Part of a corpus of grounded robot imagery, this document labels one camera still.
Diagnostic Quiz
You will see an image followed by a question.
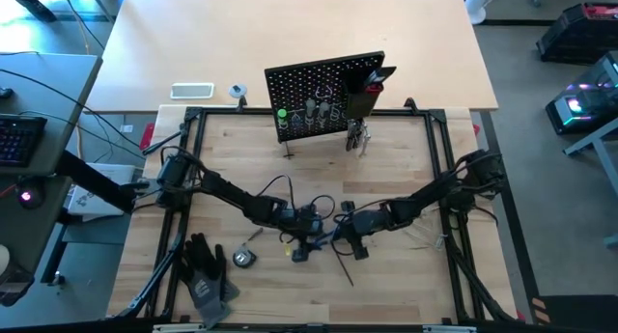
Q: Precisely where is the grey desk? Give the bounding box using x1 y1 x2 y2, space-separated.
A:
0 52 103 281

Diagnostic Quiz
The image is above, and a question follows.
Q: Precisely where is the blue T-handle hex key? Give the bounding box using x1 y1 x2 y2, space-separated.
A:
316 226 354 288

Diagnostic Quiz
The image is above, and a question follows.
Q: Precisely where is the white rectangular tray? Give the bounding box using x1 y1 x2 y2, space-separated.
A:
169 82 215 100

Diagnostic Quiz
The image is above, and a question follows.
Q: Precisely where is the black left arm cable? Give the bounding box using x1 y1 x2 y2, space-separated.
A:
255 173 337 223

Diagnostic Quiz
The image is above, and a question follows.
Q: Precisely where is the black computer mouse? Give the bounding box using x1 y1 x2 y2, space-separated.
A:
14 183 44 211

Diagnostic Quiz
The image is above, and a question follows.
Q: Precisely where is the black tape measure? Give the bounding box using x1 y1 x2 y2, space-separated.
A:
232 226 266 270

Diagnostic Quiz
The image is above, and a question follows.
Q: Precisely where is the black keyboard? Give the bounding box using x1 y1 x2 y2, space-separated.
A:
0 114 47 169

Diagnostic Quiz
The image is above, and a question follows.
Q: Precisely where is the light wood desk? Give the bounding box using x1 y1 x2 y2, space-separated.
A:
85 0 499 116

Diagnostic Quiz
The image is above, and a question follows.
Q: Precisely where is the black grey work glove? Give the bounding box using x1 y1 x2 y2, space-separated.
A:
176 233 241 330

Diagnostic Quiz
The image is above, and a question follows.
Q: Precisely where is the metal screwdriver holder rack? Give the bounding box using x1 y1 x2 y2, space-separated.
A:
278 104 349 130

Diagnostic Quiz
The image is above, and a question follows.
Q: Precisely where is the black red equipment case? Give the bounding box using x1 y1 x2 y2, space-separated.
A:
534 1 618 64

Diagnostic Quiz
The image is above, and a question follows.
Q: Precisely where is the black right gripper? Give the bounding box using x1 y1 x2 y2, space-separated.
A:
340 200 390 262

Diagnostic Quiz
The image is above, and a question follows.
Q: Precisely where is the white fan base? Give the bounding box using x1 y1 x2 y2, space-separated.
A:
463 0 507 25

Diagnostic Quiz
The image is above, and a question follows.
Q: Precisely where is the black upright post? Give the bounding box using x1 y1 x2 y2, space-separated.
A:
54 151 137 214

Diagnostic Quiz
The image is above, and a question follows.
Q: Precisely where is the black smartphone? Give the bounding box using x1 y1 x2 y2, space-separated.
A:
0 264 35 308

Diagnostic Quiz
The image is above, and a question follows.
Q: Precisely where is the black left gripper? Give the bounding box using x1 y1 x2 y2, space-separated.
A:
279 205 324 264

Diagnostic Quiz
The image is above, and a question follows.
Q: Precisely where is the black pegboard bin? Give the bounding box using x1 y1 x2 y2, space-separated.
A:
343 69 385 122

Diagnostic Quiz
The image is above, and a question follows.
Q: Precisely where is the grey metal table leg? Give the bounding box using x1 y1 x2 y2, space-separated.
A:
562 119 618 247

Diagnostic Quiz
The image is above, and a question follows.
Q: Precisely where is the black metal pegboard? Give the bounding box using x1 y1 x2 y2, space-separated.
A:
264 51 386 159

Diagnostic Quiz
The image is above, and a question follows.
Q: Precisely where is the RGB lit computer case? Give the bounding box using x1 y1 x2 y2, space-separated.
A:
544 50 618 135

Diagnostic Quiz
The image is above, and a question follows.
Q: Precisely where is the white printed box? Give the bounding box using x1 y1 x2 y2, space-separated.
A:
67 162 139 217

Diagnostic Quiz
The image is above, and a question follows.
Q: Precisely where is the red plastic tag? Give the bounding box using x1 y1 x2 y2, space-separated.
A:
139 123 155 151

